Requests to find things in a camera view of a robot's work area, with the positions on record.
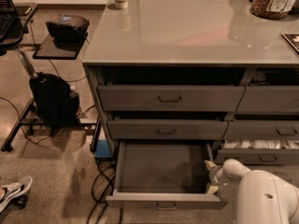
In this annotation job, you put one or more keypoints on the blue box on floor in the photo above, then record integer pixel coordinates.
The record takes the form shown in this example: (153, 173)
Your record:
(102, 150)

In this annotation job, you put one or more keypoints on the grey drawer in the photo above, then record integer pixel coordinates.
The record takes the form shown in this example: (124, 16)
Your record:
(169, 98)
(202, 129)
(270, 99)
(262, 130)
(163, 175)
(259, 152)

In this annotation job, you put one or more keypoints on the black desk frame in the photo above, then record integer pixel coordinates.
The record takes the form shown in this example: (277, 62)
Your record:
(29, 116)

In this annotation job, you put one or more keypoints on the black caster wheel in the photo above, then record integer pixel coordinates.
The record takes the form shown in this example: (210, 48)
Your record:
(21, 201)

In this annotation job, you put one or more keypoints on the grey drawer cabinet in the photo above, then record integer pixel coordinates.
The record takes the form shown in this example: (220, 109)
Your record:
(189, 42)

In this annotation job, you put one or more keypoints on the clear jar of nuts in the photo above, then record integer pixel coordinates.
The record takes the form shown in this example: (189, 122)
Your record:
(271, 9)

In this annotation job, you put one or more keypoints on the white sneaker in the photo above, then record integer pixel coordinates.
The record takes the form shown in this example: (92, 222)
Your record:
(14, 190)

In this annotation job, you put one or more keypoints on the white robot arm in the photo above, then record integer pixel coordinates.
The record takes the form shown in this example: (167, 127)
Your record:
(262, 197)

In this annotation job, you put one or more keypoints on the dark magazine on counter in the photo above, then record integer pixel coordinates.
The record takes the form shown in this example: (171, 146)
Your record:
(293, 40)

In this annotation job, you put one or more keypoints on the black pouch on tray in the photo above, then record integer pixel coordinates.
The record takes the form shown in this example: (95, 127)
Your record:
(67, 28)

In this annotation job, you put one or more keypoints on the black laptop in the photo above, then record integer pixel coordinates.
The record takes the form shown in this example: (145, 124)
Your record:
(8, 14)

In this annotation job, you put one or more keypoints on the black backpack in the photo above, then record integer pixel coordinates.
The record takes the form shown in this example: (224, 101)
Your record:
(56, 103)

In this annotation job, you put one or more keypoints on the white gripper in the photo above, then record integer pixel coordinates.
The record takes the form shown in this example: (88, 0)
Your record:
(218, 174)

